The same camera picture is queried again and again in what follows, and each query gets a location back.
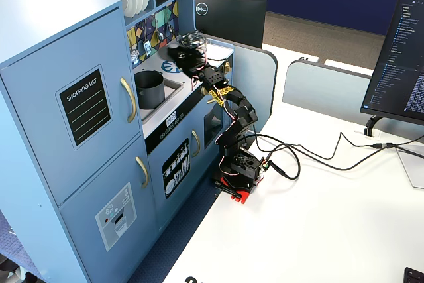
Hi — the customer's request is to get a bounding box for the blue dishwasher door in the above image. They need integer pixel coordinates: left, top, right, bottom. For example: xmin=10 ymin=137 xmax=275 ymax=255
xmin=146 ymin=110 xmax=215 ymax=233

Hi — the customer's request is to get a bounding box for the black shopping list board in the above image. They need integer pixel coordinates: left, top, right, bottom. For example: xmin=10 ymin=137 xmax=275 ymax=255
xmin=55 ymin=64 xmax=113 ymax=150

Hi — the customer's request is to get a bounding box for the gray toy sink basin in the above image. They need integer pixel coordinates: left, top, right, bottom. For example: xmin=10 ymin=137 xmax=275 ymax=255
xmin=134 ymin=70 xmax=186 ymax=121

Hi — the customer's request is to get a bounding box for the black Dell monitor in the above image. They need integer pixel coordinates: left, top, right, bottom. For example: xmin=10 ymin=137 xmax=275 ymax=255
xmin=193 ymin=0 xmax=268 ymax=49

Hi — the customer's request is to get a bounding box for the tall blue fridge door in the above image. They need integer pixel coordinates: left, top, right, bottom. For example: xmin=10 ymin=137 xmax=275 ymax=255
xmin=0 ymin=7 xmax=143 ymax=207

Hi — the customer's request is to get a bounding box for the looped black cable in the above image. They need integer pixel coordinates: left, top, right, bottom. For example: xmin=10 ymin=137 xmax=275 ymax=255
xmin=256 ymin=143 xmax=301 ymax=181

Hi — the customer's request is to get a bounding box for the black keyboard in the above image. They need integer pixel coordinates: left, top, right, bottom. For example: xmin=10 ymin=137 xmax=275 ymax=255
xmin=403 ymin=266 xmax=424 ymax=283

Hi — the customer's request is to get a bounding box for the shiny steel pot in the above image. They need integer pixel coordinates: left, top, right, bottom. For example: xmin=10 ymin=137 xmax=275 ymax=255
xmin=177 ymin=39 xmax=208 ymax=58

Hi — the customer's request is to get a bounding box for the red arm base mount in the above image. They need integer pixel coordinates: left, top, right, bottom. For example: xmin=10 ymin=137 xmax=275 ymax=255
xmin=213 ymin=176 xmax=262 ymax=205

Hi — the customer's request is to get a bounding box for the black table clamp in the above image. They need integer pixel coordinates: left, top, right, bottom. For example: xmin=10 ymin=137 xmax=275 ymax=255
xmin=214 ymin=182 xmax=243 ymax=199

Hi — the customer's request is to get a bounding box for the blue oven door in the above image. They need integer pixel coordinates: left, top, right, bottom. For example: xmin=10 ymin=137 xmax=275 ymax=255
xmin=195 ymin=95 xmax=235 ymax=164

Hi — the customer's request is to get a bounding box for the steel ladle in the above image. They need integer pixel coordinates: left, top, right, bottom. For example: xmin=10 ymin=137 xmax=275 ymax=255
xmin=152 ymin=14 xmax=165 ymax=41

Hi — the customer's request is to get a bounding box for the monitor showing code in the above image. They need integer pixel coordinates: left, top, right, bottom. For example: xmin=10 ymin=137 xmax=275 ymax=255
xmin=360 ymin=0 xmax=424 ymax=127

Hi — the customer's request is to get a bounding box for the blue freezer door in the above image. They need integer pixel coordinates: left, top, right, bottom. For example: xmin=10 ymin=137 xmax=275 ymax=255
xmin=58 ymin=137 xmax=160 ymax=283

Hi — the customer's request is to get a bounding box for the gold freezer door handle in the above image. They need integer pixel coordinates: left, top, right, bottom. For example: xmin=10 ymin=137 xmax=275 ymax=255
xmin=134 ymin=156 xmax=150 ymax=188

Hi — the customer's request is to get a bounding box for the steel slotted spatula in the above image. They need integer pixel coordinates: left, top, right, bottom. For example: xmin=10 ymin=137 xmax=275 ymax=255
xmin=141 ymin=19 xmax=152 ymax=55

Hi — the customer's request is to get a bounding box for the clear acrylic stand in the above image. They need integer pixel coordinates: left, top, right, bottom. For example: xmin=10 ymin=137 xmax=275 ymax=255
xmin=396 ymin=148 xmax=424 ymax=190

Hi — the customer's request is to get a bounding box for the long gold fridge handle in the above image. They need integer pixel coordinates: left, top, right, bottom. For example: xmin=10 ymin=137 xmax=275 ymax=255
xmin=119 ymin=76 xmax=138 ymax=124

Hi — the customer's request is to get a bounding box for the steel slotted skimmer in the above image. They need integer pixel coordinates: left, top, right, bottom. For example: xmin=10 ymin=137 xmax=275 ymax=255
xmin=131 ymin=29 xmax=140 ymax=64

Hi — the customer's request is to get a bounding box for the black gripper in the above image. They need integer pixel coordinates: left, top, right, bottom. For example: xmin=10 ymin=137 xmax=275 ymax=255
xmin=168 ymin=46 xmax=228 ymax=85

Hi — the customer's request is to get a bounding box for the gold dishwasher handle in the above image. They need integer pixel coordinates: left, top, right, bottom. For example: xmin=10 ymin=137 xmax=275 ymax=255
xmin=191 ymin=129 xmax=201 ymax=158

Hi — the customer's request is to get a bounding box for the blue toy kitchen unit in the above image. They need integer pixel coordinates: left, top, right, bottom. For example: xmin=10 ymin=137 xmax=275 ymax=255
xmin=0 ymin=0 xmax=236 ymax=283

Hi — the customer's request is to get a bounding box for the steel pot glass lid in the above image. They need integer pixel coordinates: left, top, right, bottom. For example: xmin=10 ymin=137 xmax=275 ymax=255
xmin=176 ymin=32 xmax=207 ymax=48

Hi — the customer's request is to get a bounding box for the long black cable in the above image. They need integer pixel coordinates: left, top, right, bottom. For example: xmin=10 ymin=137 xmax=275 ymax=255
xmin=253 ymin=131 xmax=424 ymax=172

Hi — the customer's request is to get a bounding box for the gray toy pot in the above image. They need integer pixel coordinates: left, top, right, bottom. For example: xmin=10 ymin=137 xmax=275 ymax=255
xmin=134 ymin=70 xmax=166 ymax=110

